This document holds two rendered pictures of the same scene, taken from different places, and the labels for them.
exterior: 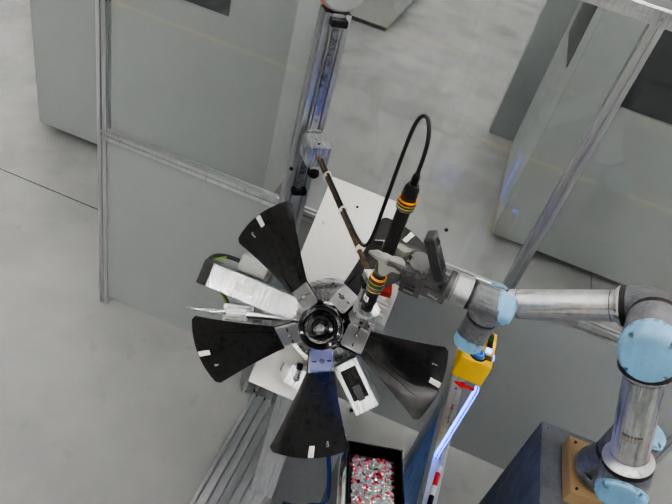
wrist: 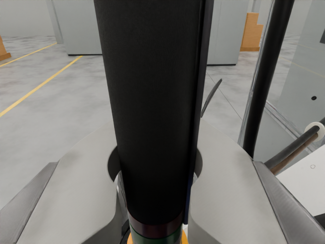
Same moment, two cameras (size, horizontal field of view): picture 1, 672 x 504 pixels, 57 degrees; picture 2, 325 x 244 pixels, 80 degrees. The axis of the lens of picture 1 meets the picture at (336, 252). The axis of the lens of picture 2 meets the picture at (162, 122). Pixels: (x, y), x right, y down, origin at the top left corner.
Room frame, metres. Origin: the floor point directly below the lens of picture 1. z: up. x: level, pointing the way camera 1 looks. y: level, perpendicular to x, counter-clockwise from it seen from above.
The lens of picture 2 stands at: (1.16, -0.19, 1.56)
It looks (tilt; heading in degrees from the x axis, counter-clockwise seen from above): 31 degrees down; 80
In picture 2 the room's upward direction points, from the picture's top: straight up
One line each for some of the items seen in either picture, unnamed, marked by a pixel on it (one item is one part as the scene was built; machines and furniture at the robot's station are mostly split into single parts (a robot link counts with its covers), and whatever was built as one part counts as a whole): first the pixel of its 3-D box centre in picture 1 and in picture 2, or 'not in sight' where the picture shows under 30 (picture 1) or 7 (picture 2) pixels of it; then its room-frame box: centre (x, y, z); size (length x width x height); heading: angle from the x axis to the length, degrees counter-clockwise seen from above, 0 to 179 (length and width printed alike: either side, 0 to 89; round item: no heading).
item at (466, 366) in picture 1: (474, 355); not in sight; (1.41, -0.52, 1.02); 0.16 x 0.10 x 0.11; 172
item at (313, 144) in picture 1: (314, 148); not in sight; (1.73, 0.16, 1.39); 0.10 x 0.07 x 0.08; 27
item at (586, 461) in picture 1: (609, 463); not in sight; (1.09, -0.88, 1.10); 0.15 x 0.15 x 0.10
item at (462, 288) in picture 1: (460, 288); not in sight; (1.14, -0.31, 1.48); 0.08 x 0.05 x 0.08; 170
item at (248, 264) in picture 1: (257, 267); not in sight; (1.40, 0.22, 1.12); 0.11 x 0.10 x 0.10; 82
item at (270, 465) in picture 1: (279, 437); not in sight; (1.29, 0.00, 0.46); 0.09 x 0.04 x 0.91; 82
